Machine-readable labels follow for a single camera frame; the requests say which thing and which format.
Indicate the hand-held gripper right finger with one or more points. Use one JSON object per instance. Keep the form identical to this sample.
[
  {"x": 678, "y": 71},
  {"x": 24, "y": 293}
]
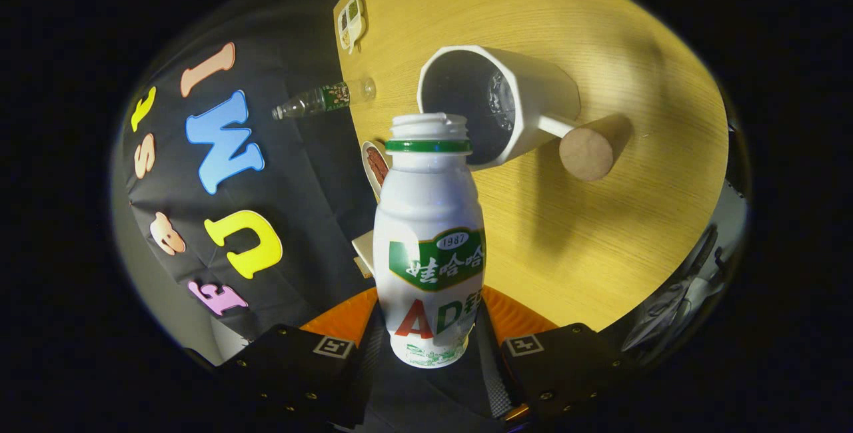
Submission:
[{"x": 496, "y": 380}]

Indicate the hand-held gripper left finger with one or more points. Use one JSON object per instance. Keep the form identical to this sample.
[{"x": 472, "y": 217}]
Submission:
[{"x": 365, "y": 373}]

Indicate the white juice bottle green label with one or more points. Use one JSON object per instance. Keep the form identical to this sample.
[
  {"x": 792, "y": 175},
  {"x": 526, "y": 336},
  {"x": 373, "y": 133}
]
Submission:
[{"x": 426, "y": 206}]

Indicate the clear plastic water bottle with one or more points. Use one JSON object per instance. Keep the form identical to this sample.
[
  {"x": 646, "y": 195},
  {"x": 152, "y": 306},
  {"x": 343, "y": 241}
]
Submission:
[{"x": 326, "y": 97}]

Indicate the white toaster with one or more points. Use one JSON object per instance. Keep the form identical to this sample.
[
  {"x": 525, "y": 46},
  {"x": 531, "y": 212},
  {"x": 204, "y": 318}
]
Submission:
[{"x": 365, "y": 253}]

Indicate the wooden table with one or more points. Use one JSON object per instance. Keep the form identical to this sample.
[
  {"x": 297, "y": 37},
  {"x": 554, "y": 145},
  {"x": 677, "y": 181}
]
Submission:
[{"x": 600, "y": 240}]

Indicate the black backdrop cloth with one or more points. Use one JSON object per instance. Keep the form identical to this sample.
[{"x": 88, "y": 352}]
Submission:
[{"x": 306, "y": 206}]

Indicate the white plate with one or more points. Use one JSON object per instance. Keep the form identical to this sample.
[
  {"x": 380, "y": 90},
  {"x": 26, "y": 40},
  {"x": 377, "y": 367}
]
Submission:
[{"x": 368, "y": 166}]

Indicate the brown meat slice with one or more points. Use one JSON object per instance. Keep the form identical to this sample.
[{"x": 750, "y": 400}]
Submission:
[{"x": 378, "y": 165}]

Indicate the small white compartment tray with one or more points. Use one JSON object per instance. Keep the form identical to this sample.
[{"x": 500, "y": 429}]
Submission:
[{"x": 351, "y": 23}]

